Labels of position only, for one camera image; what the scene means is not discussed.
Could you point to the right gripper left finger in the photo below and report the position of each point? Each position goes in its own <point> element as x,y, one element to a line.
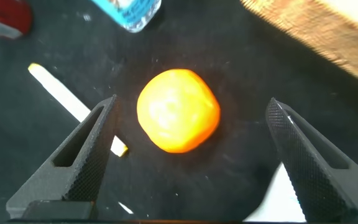
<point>82,174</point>

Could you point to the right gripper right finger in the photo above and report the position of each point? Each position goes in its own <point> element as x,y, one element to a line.
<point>309,174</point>

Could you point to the orange fruit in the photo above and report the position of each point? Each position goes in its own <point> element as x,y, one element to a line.
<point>179,112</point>

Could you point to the clear water bottle blue cap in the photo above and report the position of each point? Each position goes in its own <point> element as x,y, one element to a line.
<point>129,14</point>

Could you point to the cream marker pen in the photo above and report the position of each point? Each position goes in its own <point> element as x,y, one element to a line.
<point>61,93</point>

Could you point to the black table cloth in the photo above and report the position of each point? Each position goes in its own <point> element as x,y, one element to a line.
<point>228,46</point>

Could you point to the red soda can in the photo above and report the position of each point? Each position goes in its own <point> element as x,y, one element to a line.
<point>8,15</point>

